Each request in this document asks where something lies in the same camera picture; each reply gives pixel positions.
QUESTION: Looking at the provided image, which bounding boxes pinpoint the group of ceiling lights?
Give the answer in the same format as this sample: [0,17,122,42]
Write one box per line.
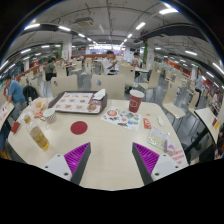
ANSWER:
[0,6,224,76]

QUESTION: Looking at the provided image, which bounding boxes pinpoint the crumpled white napkin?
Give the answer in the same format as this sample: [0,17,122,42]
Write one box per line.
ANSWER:
[92,88,107,101]

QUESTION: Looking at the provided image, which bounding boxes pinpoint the neighbouring beige table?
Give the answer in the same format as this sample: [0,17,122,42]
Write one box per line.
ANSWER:
[0,101,15,132]
[194,107,222,145]

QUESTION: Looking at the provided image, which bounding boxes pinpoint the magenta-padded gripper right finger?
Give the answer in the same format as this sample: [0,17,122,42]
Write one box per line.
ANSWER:
[131,142,181,186]

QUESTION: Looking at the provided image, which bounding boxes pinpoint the black backpack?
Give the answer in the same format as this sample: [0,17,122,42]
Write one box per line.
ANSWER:
[22,85,39,103]

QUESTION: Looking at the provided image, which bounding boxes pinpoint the small red box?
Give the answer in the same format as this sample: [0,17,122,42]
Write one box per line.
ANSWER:
[10,120,22,134]

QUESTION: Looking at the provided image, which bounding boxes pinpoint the ceiling air conditioning unit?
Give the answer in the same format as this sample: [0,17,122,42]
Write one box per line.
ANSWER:
[73,16,95,28]

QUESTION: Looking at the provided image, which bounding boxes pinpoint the small red packet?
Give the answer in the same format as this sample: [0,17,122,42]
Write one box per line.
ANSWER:
[142,117,152,130]

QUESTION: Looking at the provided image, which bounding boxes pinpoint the red paper cup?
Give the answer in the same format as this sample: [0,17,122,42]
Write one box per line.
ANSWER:
[128,89,146,114]

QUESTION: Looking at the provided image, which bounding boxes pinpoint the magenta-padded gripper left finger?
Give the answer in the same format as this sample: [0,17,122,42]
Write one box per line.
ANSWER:
[42,142,92,186]

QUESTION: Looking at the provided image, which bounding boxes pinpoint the dark brown food tray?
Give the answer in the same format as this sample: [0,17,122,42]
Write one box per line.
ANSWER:
[48,90,109,115]

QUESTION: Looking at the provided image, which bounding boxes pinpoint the clear packet with printed card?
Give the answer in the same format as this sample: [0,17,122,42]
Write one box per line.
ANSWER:
[146,126,171,150]

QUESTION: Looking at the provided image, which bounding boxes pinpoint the flat round red coaster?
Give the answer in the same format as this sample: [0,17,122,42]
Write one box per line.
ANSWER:
[69,120,89,136]

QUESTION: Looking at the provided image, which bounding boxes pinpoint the clear bottle with amber drink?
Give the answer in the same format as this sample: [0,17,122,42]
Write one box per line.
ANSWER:
[23,113,51,152]

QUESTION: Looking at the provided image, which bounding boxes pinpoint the person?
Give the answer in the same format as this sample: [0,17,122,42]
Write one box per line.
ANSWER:
[44,57,58,82]
[130,52,144,70]
[194,69,206,108]
[2,74,27,121]
[101,49,120,76]

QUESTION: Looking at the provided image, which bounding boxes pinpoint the small pink packet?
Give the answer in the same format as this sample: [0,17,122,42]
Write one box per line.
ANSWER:
[164,139,177,154]

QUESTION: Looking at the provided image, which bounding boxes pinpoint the white sheet with colourful stickers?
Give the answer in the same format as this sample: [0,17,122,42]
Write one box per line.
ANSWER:
[100,105,142,132]

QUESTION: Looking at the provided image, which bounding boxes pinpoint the white patterned mug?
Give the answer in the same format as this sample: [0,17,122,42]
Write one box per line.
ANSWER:
[42,108,58,130]

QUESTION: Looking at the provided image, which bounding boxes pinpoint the group of distant beige chairs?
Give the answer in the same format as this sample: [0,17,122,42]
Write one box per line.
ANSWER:
[54,58,181,88]

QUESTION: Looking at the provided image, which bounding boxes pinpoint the small white wrapper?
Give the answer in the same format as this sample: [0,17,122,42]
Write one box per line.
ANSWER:
[156,114,166,128]

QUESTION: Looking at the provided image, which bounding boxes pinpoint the beige wooden chair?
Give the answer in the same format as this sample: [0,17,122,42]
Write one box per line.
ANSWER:
[90,73,126,100]
[49,74,79,98]
[161,81,187,132]
[137,69,162,101]

